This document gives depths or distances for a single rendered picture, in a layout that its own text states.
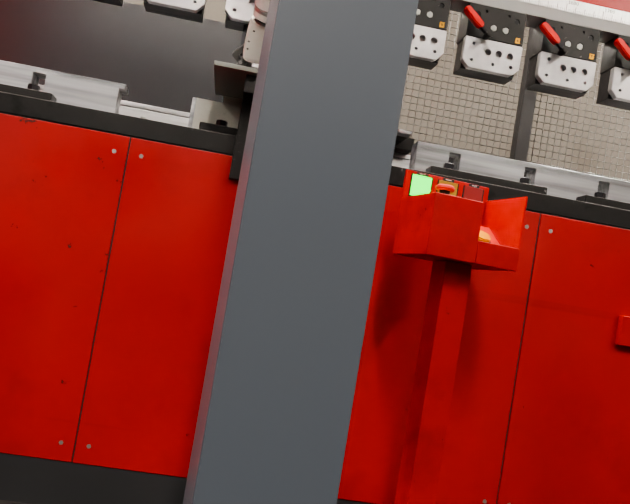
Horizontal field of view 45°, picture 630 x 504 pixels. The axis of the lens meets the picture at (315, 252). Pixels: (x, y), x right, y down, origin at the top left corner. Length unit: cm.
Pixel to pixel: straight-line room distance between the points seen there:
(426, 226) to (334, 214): 53
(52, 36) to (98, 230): 94
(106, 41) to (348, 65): 159
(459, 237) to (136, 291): 72
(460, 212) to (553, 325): 52
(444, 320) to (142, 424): 71
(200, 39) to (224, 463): 173
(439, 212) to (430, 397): 36
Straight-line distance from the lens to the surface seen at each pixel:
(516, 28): 209
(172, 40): 250
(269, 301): 96
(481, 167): 199
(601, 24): 219
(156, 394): 177
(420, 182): 163
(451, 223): 149
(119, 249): 176
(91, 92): 194
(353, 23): 103
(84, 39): 253
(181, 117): 217
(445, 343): 155
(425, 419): 155
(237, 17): 195
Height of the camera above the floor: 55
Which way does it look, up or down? 3 degrees up
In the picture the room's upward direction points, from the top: 10 degrees clockwise
